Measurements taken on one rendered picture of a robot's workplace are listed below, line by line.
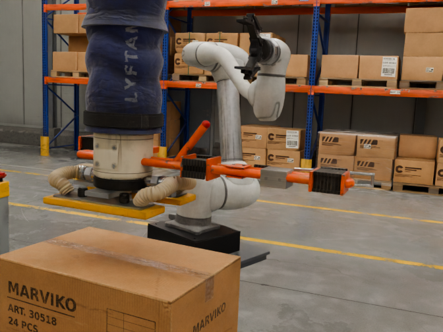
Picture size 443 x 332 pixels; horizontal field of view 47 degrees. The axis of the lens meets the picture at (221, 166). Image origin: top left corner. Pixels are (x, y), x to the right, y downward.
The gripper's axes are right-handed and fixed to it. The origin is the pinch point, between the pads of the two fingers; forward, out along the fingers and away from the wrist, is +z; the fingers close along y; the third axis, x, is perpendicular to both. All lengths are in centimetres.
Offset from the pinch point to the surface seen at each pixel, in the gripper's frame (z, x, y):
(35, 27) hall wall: -795, 825, -117
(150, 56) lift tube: 24.0, 16.6, 5.7
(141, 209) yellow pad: 34, 12, 45
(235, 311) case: 7, -4, 81
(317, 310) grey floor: -182, 7, 158
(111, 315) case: 43, 15, 72
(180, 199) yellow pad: 16.6, 10.3, 45.6
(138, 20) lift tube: 28.4, 17.9, -3.4
